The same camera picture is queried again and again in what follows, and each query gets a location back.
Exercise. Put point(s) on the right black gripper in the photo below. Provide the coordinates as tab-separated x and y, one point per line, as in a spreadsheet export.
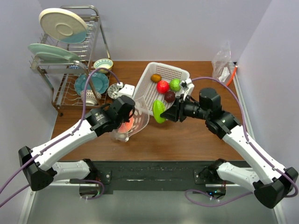
175	112

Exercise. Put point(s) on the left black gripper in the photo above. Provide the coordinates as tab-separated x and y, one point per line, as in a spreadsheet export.
127	118

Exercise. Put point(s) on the watermelon slice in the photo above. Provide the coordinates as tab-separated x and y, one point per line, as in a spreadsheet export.
126	127

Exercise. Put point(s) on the clear polka dot zip bag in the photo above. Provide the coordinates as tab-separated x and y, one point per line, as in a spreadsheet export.
136	123

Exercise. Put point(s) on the green leafy toy fruit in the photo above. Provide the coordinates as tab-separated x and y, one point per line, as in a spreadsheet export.
158	108

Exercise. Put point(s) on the green custard apple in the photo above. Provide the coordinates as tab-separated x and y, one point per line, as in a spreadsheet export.
175	84

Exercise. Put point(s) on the white perforated plastic basket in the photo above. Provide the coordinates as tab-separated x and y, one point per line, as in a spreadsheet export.
148	90

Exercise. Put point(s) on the red apple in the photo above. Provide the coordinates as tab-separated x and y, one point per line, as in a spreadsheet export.
162	87

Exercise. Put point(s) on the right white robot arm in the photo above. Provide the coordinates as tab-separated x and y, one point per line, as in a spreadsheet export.
269	180

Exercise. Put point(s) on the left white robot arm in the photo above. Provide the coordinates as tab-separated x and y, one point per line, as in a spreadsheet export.
41	165

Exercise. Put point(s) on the clear bag with orange zipper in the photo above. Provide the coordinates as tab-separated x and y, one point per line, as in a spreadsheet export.
224	69

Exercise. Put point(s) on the dark purple plum far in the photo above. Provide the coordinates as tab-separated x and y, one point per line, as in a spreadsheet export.
169	96

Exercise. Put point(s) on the grey leaf patterned bowl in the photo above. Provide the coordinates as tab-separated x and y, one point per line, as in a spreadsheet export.
113	90

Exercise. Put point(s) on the teal scalloped plate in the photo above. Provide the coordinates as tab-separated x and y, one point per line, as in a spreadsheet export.
100	82

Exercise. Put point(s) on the brown patterned small bowl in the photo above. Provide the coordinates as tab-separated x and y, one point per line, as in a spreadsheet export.
90	99

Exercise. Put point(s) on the brown orange fruit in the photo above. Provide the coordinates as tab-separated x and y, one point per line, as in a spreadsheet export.
156	78

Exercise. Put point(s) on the metal dish rack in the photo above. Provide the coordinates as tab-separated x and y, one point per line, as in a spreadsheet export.
58	77

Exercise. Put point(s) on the teal yellow patterned bowl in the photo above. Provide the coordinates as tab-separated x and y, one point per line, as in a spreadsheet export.
103	63

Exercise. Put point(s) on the blue patterned small dish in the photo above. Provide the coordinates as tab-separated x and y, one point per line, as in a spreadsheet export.
77	67

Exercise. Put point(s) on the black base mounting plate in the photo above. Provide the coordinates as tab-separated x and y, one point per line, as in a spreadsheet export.
152	175

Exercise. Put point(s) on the mint green plate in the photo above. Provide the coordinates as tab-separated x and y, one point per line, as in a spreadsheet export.
52	53

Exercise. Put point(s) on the cream and teal large plate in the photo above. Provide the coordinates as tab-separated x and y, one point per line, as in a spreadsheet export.
63	25

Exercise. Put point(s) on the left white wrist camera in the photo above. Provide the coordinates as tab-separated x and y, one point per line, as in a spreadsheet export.
125	90

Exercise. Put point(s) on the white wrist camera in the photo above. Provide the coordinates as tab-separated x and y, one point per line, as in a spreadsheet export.
187	87
125	90

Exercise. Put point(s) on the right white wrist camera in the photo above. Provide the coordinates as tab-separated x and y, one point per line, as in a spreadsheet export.
187	87

